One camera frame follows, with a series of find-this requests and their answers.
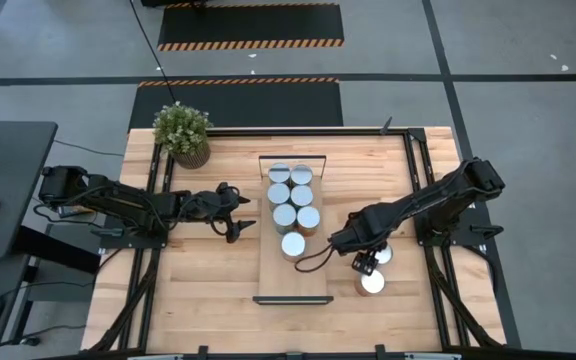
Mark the black hazard striped floor mat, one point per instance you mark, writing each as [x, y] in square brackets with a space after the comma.
[250, 25]
[268, 105]

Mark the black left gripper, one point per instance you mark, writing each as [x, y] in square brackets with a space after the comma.
[213, 206]

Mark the peaches label can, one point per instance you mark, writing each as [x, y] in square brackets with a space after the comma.
[279, 173]

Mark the potted green plant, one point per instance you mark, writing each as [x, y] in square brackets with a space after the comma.
[182, 127]

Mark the black desk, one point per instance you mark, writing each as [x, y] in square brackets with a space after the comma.
[13, 175]

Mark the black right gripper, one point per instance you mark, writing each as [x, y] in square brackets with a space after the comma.
[360, 230]

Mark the corn label can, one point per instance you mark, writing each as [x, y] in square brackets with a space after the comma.
[293, 245]

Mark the black desk base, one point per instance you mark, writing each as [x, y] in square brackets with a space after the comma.
[58, 248]

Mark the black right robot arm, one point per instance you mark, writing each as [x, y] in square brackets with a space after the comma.
[443, 200]

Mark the tan label can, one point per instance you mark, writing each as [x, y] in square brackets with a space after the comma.
[372, 282]

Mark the pears label can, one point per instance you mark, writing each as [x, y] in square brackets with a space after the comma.
[301, 175]

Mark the green label can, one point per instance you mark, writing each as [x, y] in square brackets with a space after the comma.
[278, 194]
[301, 196]

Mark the blue label can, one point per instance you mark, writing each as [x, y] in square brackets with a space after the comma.
[284, 216]
[385, 255]

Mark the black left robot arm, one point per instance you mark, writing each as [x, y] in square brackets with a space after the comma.
[128, 205]

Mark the black aluminium rig frame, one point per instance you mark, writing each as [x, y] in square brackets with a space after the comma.
[318, 132]

